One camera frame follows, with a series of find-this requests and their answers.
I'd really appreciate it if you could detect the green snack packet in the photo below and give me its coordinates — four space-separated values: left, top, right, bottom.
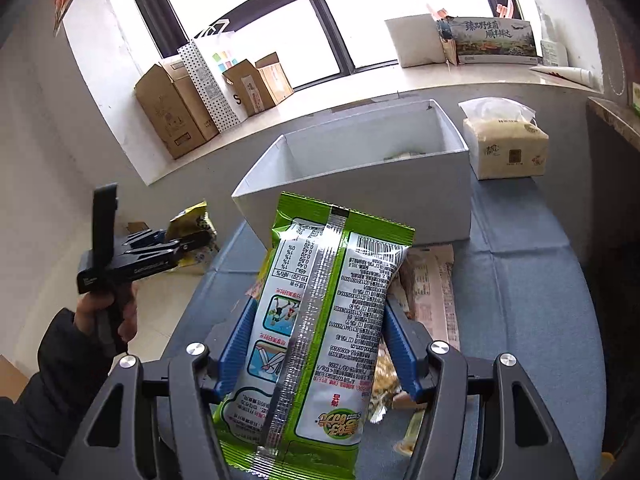
214 192 414 479

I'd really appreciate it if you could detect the pink beige snack packet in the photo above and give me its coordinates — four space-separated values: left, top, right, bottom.
388 244 460 350

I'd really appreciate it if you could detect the person left hand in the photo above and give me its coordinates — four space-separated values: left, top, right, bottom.
74 283 138 342

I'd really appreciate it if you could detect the yellow blue snack bag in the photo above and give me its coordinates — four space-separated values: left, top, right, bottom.
164 200 219 275

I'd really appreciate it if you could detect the round cookie clear packet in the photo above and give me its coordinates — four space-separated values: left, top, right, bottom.
368 341 401 424

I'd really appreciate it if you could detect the blue tablecloth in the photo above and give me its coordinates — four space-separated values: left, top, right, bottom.
162 176 606 479

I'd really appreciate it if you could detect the large brown cardboard box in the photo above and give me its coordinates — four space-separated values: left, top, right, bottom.
134 55 219 159

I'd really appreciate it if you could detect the small open cardboard box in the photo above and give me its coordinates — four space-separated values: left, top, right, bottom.
222 52 294 116

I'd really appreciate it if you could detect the dotted white paper bag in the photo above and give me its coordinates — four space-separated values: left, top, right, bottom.
178 18 247 132

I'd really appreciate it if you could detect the white cardboard storage box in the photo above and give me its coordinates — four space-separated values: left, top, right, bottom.
232 100 471 245

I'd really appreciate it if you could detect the tissue pack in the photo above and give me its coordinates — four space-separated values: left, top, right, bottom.
459 96 549 180

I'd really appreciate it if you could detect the wooden side shelf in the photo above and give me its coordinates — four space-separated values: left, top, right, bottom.
588 98 640 152

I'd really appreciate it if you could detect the white tube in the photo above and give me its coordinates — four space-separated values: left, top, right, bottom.
530 65 594 88

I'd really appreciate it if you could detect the white bottle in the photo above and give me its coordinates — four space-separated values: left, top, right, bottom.
540 13 568 66

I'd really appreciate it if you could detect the printed mushroom gift box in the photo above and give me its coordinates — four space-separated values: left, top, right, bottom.
436 18 538 65

